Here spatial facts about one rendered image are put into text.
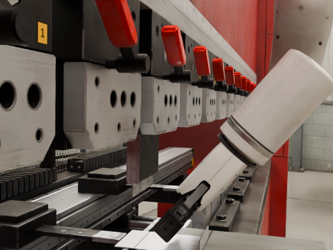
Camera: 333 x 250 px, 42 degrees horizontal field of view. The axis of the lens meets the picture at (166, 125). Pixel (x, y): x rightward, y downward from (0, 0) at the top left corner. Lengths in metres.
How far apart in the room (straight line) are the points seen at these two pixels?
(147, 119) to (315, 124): 7.80
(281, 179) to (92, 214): 1.89
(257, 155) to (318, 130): 7.71
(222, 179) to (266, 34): 2.26
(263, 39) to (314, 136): 5.64
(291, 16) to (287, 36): 0.06
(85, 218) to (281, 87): 0.62
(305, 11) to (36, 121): 0.42
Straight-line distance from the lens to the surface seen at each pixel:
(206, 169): 0.61
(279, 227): 2.90
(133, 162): 0.63
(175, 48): 0.56
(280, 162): 2.81
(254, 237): 0.74
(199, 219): 1.12
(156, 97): 0.58
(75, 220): 1.01
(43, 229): 0.76
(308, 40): 0.69
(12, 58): 0.29
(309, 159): 8.39
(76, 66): 0.38
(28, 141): 0.30
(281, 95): 0.60
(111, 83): 0.43
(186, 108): 0.76
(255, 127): 0.60
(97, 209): 1.11
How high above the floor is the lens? 1.22
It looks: 3 degrees down
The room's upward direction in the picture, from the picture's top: 1 degrees clockwise
